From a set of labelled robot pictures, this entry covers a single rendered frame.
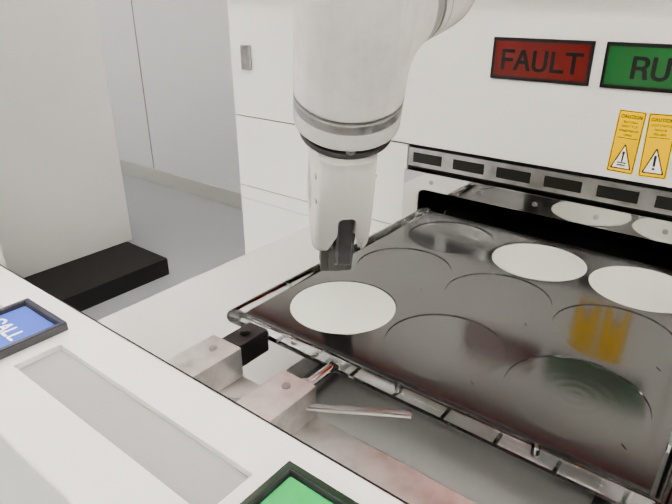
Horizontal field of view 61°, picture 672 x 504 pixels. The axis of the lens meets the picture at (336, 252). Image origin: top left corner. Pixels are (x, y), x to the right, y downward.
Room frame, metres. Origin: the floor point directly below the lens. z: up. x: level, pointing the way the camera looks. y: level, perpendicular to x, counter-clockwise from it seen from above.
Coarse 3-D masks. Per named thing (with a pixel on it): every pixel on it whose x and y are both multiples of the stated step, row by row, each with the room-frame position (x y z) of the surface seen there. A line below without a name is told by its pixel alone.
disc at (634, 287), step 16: (592, 272) 0.54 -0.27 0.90; (608, 272) 0.54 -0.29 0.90; (624, 272) 0.54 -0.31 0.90; (640, 272) 0.54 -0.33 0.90; (656, 272) 0.54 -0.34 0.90; (608, 288) 0.51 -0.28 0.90; (624, 288) 0.51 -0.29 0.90; (640, 288) 0.51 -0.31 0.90; (656, 288) 0.51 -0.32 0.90; (624, 304) 0.47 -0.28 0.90; (640, 304) 0.47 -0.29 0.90; (656, 304) 0.47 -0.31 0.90
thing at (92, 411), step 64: (64, 320) 0.34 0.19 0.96; (0, 384) 0.27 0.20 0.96; (64, 384) 0.28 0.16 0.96; (128, 384) 0.27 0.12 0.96; (192, 384) 0.27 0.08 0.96; (0, 448) 0.23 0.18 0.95; (64, 448) 0.22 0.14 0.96; (128, 448) 0.22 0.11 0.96; (192, 448) 0.22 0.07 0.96; (256, 448) 0.22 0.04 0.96
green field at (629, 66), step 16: (624, 48) 0.64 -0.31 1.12; (640, 48) 0.63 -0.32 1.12; (656, 48) 0.62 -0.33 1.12; (608, 64) 0.65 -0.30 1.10; (624, 64) 0.64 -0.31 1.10; (640, 64) 0.63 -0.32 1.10; (656, 64) 0.62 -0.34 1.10; (608, 80) 0.65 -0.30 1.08; (624, 80) 0.64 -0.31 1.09; (640, 80) 0.63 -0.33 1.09; (656, 80) 0.62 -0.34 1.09
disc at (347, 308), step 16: (320, 288) 0.51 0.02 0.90; (336, 288) 0.51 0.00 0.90; (352, 288) 0.51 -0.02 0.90; (368, 288) 0.51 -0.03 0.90; (304, 304) 0.47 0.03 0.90; (320, 304) 0.47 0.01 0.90; (336, 304) 0.47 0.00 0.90; (352, 304) 0.47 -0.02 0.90; (368, 304) 0.47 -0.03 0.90; (384, 304) 0.47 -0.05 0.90; (304, 320) 0.44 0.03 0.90; (320, 320) 0.44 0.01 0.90; (336, 320) 0.44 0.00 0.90; (352, 320) 0.44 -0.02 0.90; (368, 320) 0.44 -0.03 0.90; (384, 320) 0.44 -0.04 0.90
